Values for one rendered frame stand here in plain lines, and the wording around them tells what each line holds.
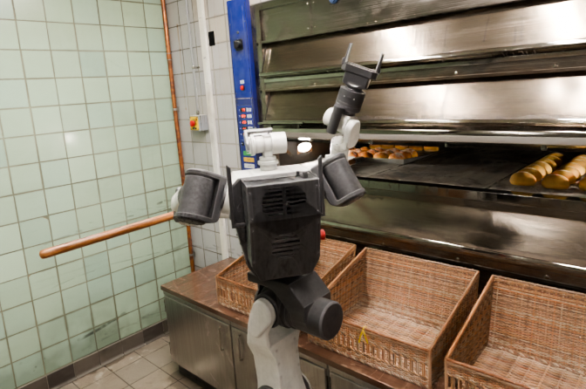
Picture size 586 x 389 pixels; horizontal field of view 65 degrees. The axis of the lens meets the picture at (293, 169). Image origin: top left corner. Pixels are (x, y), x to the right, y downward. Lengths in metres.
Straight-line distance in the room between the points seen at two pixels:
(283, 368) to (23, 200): 1.84
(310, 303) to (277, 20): 1.62
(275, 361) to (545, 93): 1.31
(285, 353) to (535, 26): 1.41
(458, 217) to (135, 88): 2.12
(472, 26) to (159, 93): 2.06
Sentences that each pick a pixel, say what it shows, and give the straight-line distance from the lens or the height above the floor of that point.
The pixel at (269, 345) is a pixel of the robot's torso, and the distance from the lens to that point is 1.52.
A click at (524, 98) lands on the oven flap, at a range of 1.89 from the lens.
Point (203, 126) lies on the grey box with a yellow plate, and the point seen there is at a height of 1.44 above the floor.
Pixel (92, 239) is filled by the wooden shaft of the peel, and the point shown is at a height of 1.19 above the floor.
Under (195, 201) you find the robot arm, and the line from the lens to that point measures 1.32.
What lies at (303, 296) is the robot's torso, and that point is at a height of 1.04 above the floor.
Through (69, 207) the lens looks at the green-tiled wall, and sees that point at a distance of 3.00.
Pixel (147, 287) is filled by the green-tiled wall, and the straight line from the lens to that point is 3.35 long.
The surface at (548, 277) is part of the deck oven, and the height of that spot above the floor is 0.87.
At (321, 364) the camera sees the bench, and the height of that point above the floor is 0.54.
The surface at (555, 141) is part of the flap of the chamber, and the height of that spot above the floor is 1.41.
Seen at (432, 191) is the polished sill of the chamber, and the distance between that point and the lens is 2.06.
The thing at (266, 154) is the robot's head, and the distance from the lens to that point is 1.38.
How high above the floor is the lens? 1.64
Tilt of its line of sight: 10 degrees down
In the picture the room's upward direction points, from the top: 4 degrees counter-clockwise
